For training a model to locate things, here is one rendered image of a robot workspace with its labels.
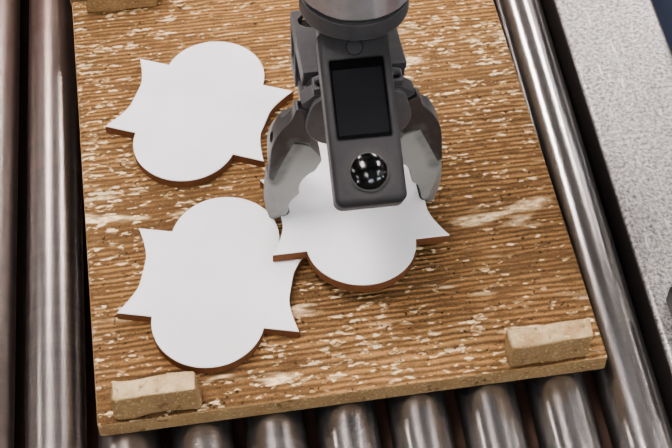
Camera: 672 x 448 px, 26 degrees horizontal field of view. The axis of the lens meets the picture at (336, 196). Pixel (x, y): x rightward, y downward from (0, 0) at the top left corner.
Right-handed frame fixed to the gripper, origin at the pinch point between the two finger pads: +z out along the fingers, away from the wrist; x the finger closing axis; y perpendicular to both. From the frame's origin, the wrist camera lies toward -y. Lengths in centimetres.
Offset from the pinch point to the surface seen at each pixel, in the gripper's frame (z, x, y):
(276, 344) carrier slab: 1.2, 7.1, -10.0
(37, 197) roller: 3.0, 23.2, 7.4
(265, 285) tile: 0.2, 7.2, -5.6
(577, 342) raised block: -1.0, -12.9, -14.4
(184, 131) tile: 0.0, 11.5, 9.8
